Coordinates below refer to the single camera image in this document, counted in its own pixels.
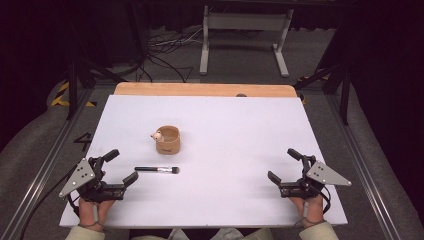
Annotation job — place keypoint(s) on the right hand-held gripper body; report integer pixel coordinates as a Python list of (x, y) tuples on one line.
[(321, 175)]

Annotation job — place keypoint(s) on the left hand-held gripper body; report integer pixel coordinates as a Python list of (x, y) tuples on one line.
[(81, 175)]

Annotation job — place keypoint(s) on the black makeup brush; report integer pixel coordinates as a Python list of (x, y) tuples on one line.
[(150, 169)]

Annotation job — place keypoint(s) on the brown cup with animal figure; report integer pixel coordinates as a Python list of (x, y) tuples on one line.
[(168, 143)]

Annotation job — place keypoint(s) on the person's right hand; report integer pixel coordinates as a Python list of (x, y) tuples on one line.
[(311, 210)]

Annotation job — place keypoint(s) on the person's left hand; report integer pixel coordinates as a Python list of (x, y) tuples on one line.
[(88, 213)]

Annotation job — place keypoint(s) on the black tape mark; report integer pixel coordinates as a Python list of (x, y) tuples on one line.
[(85, 140)]

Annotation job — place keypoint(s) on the person's legs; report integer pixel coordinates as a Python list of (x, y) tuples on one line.
[(233, 235)]

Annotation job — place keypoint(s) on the yellow black hazard tape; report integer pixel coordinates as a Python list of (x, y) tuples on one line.
[(60, 98)]

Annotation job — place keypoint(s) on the black tripod stand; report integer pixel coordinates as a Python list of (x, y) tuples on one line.
[(343, 86)]

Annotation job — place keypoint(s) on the wooden table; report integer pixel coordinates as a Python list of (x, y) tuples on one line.
[(200, 90)]

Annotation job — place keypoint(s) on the grey metal stand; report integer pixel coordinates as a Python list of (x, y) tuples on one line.
[(245, 21)]

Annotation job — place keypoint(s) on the aluminium floor rail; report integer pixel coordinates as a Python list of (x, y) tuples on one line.
[(363, 160), (43, 170)]

